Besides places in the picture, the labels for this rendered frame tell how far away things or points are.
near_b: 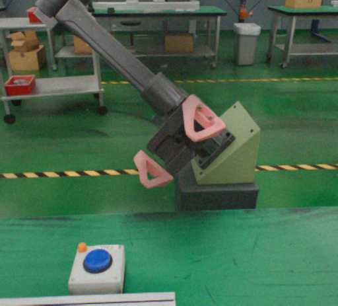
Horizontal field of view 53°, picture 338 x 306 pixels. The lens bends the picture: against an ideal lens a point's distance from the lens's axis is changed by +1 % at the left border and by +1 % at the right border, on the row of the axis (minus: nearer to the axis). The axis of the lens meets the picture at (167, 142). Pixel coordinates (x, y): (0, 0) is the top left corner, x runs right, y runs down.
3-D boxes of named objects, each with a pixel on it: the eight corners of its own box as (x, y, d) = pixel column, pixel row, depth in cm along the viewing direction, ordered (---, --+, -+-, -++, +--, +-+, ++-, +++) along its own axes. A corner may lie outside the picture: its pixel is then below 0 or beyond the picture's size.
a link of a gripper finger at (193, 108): (181, 107, 41) (194, 90, 50) (146, 145, 44) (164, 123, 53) (223, 143, 42) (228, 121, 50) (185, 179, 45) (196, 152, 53)
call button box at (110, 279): (126, 269, 62) (124, 242, 59) (121, 318, 53) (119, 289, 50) (81, 270, 62) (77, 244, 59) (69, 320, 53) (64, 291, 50)
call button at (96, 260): (111, 255, 58) (111, 246, 57) (109, 274, 54) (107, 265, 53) (88, 256, 57) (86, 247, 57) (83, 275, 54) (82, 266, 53)
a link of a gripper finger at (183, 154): (147, 145, 44) (164, 123, 53) (116, 178, 47) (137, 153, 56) (186, 178, 45) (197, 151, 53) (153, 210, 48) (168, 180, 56)
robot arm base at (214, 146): (224, 127, 94) (194, 158, 95) (205, 108, 91) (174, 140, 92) (237, 138, 86) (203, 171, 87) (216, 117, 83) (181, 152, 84)
